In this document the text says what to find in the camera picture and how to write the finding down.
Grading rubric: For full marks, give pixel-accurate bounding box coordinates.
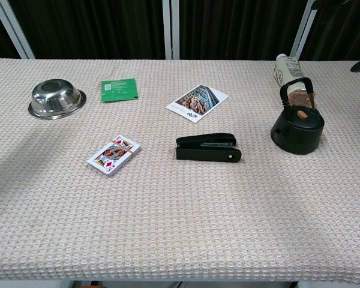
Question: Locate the beige waffle tablecloth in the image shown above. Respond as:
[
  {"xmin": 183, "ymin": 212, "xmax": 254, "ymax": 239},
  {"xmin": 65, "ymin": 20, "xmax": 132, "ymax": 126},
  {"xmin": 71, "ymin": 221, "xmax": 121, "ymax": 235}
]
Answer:
[{"xmin": 0, "ymin": 58, "xmax": 360, "ymax": 284}]

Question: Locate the green foil packet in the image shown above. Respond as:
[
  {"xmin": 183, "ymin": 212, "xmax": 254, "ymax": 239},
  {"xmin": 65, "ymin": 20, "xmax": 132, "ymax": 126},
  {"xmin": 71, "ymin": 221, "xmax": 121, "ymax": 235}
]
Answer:
[{"xmin": 100, "ymin": 78, "xmax": 140, "ymax": 104}]

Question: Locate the white metal frame post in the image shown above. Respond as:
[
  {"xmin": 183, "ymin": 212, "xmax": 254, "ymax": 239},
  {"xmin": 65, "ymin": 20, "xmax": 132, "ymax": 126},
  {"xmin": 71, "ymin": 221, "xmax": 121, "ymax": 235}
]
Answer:
[
  {"xmin": 163, "ymin": 0, "xmax": 181, "ymax": 60},
  {"xmin": 289, "ymin": 0, "xmax": 322, "ymax": 59},
  {"xmin": 0, "ymin": 0, "xmax": 36, "ymax": 59}
]

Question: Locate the stainless steel bowl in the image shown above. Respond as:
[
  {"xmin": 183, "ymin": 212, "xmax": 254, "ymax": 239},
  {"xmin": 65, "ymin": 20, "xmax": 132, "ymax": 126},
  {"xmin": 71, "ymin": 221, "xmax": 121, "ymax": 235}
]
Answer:
[{"xmin": 28, "ymin": 79, "xmax": 88, "ymax": 121}]

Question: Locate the black kettle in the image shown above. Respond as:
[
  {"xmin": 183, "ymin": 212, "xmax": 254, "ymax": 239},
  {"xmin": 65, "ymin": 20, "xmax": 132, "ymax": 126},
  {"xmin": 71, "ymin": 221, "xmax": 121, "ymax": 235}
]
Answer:
[{"xmin": 270, "ymin": 77, "xmax": 325, "ymax": 155}]

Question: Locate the photo postcard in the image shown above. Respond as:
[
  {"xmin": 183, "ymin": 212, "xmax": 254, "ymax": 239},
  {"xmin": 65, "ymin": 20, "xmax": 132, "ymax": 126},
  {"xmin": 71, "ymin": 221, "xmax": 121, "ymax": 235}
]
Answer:
[{"xmin": 164, "ymin": 83, "xmax": 230, "ymax": 123}]

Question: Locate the playing card deck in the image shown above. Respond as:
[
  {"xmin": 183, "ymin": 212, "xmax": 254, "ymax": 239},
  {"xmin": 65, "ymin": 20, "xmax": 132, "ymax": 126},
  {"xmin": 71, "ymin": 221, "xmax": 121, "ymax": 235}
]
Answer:
[{"xmin": 86, "ymin": 134, "xmax": 142, "ymax": 176}]

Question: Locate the black stapler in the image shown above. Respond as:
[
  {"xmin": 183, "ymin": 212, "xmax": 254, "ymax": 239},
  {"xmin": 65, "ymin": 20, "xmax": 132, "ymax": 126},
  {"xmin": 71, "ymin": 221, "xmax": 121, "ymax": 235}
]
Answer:
[{"xmin": 176, "ymin": 133, "xmax": 242, "ymax": 164}]

